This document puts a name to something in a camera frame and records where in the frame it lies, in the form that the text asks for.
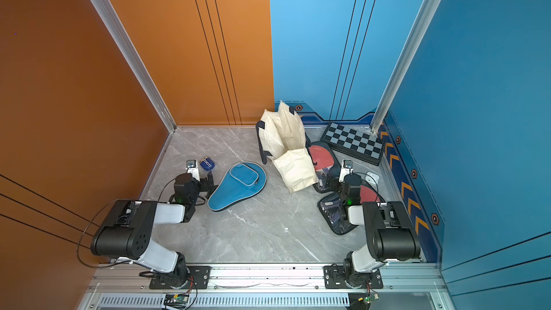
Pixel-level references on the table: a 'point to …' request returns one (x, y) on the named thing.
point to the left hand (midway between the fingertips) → (201, 169)
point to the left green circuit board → (176, 301)
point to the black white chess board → (359, 141)
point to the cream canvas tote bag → (282, 137)
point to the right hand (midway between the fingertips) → (341, 171)
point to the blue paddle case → (242, 179)
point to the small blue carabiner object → (207, 163)
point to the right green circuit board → (371, 298)
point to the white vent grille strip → (229, 301)
